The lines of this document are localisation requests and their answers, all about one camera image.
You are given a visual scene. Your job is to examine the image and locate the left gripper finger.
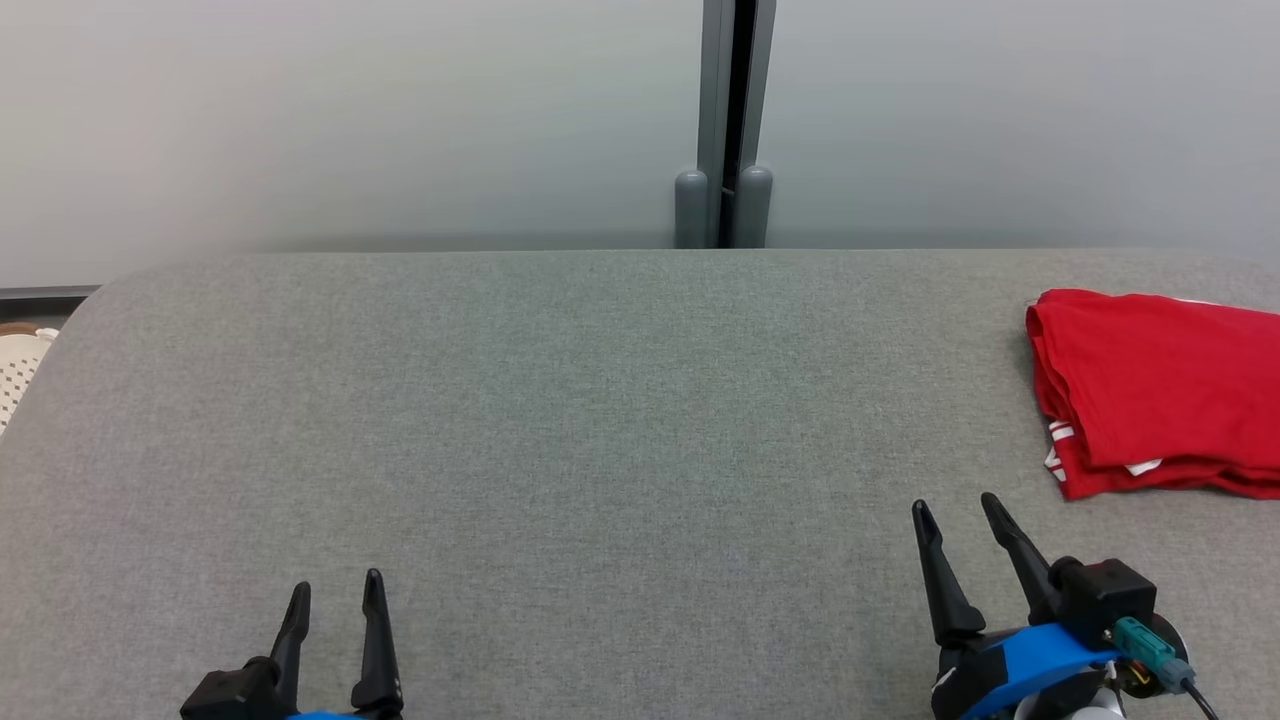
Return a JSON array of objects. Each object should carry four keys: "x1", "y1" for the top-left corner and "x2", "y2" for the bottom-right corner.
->
[
  {"x1": 351, "y1": 568, "x2": 405, "y2": 717},
  {"x1": 268, "y1": 582, "x2": 312, "y2": 714}
]

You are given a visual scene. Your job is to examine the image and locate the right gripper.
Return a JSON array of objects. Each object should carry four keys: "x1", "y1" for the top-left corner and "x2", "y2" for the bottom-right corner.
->
[{"x1": 911, "y1": 492, "x2": 1189, "y2": 720}]

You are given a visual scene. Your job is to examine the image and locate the red shorts with white stripe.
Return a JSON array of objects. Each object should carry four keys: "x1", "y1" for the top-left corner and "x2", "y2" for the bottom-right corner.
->
[{"x1": 1043, "y1": 418, "x2": 1280, "y2": 502}]

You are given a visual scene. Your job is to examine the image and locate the red and white basketball jersey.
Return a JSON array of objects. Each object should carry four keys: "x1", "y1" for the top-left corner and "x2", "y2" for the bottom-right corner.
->
[{"x1": 1025, "y1": 289, "x2": 1280, "y2": 473}]

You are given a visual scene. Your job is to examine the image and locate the cream perforated laundry basket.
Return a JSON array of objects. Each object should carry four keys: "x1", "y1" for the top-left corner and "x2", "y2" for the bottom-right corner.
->
[{"x1": 0, "y1": 322, "x2": 61, "y2": 437}]

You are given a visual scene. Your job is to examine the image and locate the grey cylinder door stop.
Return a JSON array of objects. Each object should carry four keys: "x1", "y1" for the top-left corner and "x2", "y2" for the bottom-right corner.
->
[
  {"x1": 733, "y1": 165, "x2": 774, "y2": 249},
  {"x1": 674, "y1": 170, "x2": 710, "y2": 249}
]

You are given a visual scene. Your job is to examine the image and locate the teal right camera connector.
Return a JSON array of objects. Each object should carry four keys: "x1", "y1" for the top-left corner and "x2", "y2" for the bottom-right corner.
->
[{"x1": 1113, "y1": 617, "x2": 1197, "y2": 694}]

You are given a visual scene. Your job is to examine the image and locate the grey door frame post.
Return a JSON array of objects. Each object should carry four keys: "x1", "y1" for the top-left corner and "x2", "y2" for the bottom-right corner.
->
[{"x1": 697, "y1": 0, "x2": 778, "y2": 249}]

